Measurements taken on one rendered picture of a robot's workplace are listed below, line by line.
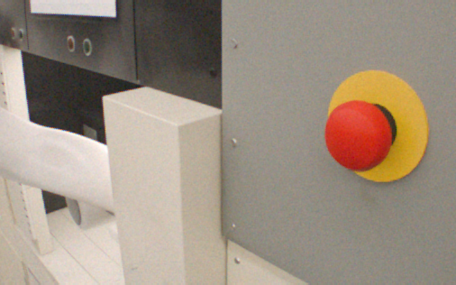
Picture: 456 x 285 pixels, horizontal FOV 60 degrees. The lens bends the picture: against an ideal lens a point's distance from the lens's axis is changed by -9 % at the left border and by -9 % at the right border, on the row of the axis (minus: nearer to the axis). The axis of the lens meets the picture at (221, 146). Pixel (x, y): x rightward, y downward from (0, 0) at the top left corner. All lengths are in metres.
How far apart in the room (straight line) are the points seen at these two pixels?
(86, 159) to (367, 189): 0.37
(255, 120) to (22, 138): 0.36
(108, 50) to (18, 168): 0.21
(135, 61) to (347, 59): 0.25
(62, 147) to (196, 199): 0.26
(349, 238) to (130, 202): 0.22
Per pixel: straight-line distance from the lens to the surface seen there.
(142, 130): 0.37
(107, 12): 0.50
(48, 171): 0.57
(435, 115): 0.25
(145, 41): 0.44
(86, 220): 0.63
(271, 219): 0.35
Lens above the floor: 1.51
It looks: 22 degrees down
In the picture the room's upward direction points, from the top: straight up
